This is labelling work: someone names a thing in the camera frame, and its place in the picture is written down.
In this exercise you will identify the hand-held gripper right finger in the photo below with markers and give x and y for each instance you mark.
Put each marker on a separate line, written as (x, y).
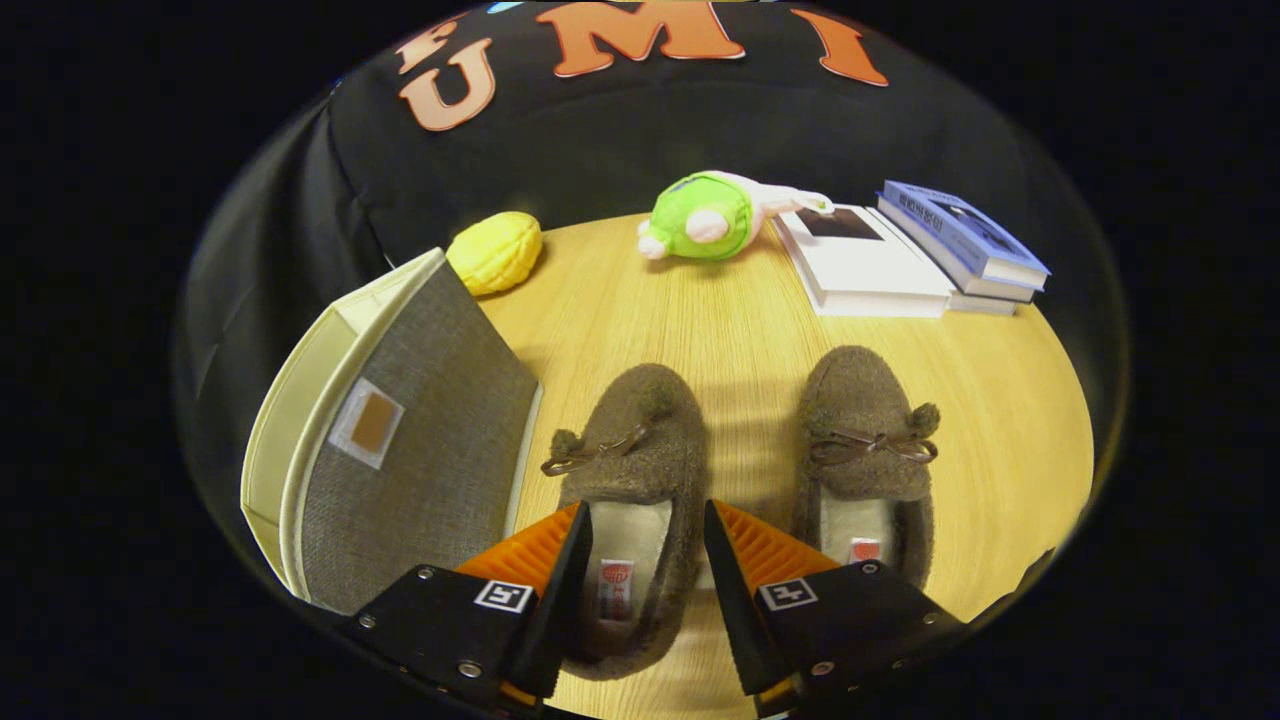
(735, 620)

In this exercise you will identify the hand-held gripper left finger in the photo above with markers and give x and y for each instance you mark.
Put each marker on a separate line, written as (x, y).
(560, 620)

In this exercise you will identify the brown fuzzy shoe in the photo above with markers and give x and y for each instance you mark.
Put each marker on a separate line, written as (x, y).
(860, 400)
(640, 440)

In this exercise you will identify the grey fabric storage box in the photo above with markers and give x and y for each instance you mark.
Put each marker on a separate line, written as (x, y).
(430, 400)

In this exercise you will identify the yellow textured plush bun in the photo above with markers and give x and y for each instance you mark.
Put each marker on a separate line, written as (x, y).
(495, 252)

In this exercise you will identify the large white book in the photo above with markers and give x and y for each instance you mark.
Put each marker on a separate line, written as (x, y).
(860, 265)

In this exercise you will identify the green and pink plush toy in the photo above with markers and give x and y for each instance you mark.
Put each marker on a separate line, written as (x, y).
(700, 220)

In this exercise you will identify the thin white book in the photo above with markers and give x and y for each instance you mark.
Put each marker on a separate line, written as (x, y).
(985, 303)

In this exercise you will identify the thin blue spined book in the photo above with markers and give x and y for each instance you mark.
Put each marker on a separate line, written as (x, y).
(950, 270)

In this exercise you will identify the blue cover book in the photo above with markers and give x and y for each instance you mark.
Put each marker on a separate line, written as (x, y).
(960, 225)

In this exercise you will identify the black backdrop cloth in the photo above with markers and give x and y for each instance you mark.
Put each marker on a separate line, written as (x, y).
(600, 150)

